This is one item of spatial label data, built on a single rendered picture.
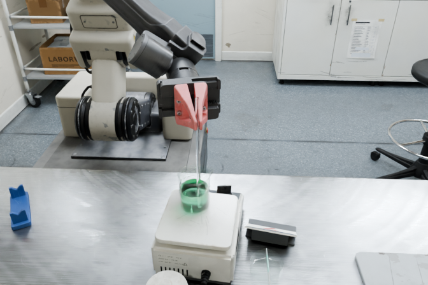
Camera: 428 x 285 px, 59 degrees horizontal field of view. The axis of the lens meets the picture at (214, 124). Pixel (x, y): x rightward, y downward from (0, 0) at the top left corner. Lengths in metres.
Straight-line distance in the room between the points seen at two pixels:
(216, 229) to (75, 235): 0.28
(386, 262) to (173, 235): 0.36
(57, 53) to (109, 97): 1.49
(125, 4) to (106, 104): 0.73
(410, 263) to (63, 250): 0.60
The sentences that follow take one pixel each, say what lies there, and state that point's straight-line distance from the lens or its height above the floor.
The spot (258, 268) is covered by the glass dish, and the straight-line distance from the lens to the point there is 0.68.
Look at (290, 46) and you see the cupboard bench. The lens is 3.02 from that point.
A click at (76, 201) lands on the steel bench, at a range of 0.84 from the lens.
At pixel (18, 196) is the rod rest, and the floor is 0.76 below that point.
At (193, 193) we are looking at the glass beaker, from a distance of 0.60.
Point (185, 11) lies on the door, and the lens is 3.53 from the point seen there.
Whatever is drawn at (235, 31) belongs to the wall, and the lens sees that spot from 3.56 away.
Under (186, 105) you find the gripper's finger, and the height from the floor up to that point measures 1.02.
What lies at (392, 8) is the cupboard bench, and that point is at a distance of 3.13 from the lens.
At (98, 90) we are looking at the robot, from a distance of 1.43.
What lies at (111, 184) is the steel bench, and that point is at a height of 0.75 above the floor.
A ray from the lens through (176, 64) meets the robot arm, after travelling 0.67.
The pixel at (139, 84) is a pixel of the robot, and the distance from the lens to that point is 1.84.
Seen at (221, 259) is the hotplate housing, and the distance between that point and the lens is 0.60.
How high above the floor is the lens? 1.28
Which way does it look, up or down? 30 degrees down
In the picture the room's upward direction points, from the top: straight up
